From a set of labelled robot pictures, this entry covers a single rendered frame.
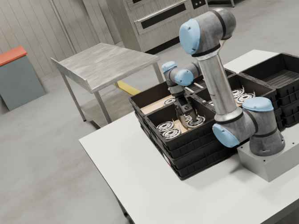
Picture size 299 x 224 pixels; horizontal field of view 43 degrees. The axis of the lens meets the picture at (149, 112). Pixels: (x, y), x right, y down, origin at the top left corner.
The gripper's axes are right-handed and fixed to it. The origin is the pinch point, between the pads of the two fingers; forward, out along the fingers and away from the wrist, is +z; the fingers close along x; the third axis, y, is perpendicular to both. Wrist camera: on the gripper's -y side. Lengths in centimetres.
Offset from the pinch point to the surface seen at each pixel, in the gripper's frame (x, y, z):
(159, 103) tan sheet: 5, 53, 2
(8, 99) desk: 200, 532, 64
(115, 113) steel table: 32, 234, 63
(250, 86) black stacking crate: -39.4, 7.0, -4.0
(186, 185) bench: 16.5, -24.7, 15.0
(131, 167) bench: 36.8, 13.4, 15.1
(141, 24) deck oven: -73, 488, 24
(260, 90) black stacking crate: -40.0, -3.9, -4.5
